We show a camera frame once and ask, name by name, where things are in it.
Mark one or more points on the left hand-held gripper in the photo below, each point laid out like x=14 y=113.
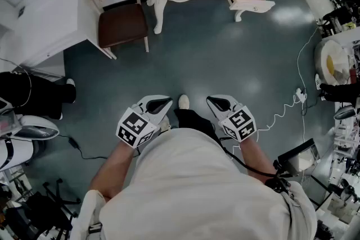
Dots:
x=135 y=123

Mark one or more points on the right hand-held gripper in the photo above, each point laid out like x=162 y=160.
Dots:
x=239 y=123

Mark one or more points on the person's right forearm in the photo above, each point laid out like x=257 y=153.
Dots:
x=256 y=157

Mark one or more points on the person's left forearm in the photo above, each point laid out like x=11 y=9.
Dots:
x=112 y=168

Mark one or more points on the person's left white shoe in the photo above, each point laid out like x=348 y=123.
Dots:
x=166 y=123

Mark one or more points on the person's white shoe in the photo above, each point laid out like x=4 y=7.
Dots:
x=184 y=101
x=166 y=123
x=71 y=82
x=318 y=81

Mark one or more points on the person's right white shoe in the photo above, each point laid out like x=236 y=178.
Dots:
x=184 y=101

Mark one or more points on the person's black trousers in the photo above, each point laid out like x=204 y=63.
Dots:
x=194 y=121

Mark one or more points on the white power strip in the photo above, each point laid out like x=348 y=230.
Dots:
x=301 y=95

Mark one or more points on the wooden chair with brown seat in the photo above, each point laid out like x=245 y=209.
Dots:
x=122 y=25

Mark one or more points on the person's white shirt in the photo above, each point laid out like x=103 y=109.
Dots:
x=182 y=191

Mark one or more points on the black monitor screen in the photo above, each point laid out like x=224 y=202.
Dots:
x=298 y=158

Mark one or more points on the white cushion with yellow patch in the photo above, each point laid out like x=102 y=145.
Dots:
x=326 y=50

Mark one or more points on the white equipment rack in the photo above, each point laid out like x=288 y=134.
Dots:
x=343 y=135

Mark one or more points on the white cabinet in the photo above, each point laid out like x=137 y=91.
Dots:
x=36 y=22

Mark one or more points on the white robot with black trim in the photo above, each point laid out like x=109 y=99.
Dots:
x=17 y=149

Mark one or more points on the black camera mount rig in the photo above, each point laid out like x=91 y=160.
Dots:
x=277 y=184

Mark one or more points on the white camera unit with lens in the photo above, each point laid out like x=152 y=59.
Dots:
x=346 y=113

